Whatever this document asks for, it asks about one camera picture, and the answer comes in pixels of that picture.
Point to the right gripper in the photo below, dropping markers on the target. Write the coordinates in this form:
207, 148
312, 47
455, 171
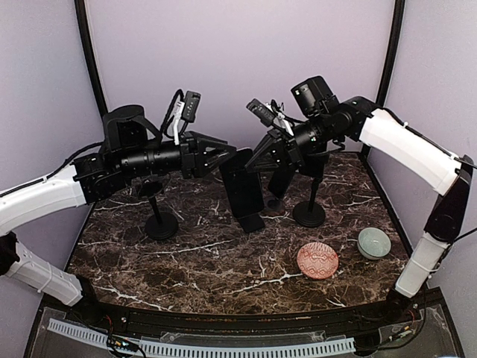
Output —
285, 151

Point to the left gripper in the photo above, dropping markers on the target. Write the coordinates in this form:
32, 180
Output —
194, 144

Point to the black phone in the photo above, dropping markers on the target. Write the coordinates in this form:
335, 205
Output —
244, 189

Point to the pole phone stand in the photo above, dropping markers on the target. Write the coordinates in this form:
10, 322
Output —
310, 213
161, 225

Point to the purple phone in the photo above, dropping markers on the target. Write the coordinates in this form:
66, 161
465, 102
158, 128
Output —
314, 165

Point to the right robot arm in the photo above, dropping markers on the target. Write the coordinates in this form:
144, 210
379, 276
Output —
362, 120

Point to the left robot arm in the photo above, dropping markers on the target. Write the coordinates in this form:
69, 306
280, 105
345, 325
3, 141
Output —
132, 148

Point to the black folding phone stand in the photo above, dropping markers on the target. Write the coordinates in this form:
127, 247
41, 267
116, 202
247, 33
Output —
251, 223

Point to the pink patterned plate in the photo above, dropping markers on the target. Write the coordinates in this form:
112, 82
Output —
317, 260

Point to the pale green bowl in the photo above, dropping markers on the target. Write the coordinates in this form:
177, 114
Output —
373, 243

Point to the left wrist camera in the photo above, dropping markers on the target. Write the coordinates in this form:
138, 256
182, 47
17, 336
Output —
180, 113

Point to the left black frame post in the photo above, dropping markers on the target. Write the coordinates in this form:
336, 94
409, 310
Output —
89, 56

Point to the white cable duct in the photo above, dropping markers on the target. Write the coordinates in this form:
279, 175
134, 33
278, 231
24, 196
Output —
150, 348

